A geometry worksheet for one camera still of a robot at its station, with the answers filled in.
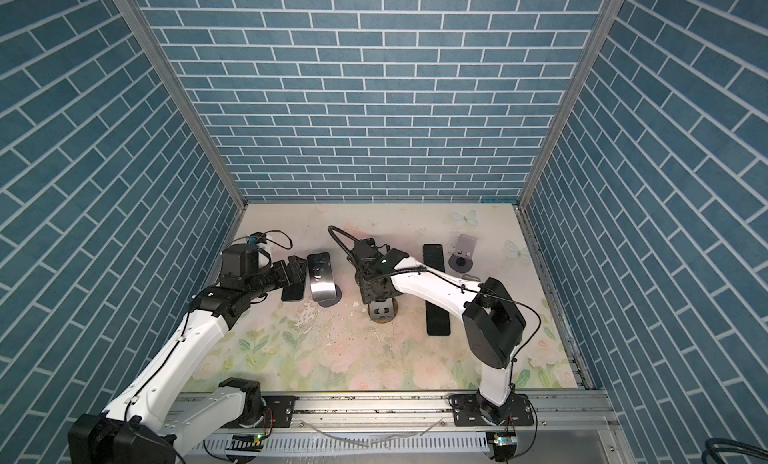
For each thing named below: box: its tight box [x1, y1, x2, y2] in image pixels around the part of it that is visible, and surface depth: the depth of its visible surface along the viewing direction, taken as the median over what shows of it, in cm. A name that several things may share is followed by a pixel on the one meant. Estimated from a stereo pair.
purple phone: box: [307, 252, 337, 301], surface depth 91 cm
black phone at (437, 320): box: [425, 300, 451, 336], surface depth 92 cm
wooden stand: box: [367, 297, 398, 323], surface depth 86 cm
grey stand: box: [448, 234, 477, 273], surface depth 101 cm
